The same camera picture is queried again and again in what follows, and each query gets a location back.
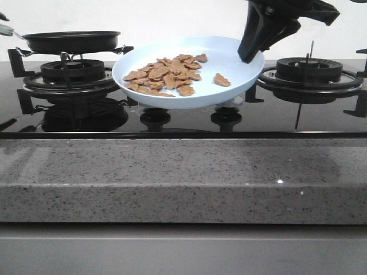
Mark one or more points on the black glass gas hob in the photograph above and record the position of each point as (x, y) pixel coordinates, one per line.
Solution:
(270, 118)

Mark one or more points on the left burner with pan support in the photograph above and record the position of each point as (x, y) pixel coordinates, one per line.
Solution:
(78, 86)

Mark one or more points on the left silver stove knob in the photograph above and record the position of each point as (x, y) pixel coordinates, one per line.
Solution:
(145, 106)

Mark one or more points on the light blue plate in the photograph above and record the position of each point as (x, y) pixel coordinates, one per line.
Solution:
(223, 77)

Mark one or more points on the brown meat pieces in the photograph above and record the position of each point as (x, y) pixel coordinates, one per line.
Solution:
(177, 74)

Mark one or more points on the right silver stove knob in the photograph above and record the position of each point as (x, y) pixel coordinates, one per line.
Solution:
(233, 103)

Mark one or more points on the silver stove knob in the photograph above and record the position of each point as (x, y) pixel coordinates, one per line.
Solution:
(233, 103)
(145, 106)

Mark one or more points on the right burner with pan support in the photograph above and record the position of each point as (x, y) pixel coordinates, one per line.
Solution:
(309, 80)

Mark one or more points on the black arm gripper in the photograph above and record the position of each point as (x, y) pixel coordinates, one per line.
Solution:
(260, 34)

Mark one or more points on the burner with pan support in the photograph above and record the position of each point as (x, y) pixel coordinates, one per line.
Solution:
(78, 86)
(309, 80)

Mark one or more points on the black frying pan mint handle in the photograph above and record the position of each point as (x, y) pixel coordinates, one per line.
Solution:
(73, 42)

